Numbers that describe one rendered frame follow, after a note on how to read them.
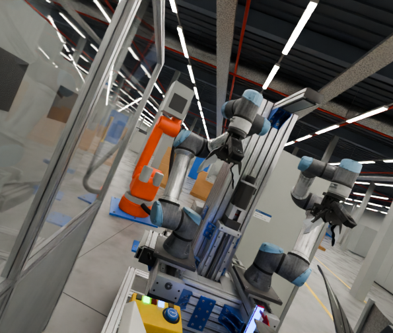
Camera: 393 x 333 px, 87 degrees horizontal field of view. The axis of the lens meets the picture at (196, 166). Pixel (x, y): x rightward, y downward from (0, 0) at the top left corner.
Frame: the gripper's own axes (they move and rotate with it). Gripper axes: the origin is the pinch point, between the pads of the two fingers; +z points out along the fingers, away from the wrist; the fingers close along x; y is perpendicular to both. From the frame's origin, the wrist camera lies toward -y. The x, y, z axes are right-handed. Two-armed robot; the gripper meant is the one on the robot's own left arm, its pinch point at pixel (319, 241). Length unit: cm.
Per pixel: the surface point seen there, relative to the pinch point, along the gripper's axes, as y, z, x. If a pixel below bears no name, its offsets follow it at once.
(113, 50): -9, -27, 95
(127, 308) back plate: -52, 7, 69
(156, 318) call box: -17, 36, 54
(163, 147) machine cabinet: 1045, -4, 70
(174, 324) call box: -17, 36, 49
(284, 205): 129, -5, -70
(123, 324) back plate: -54, 7, 69
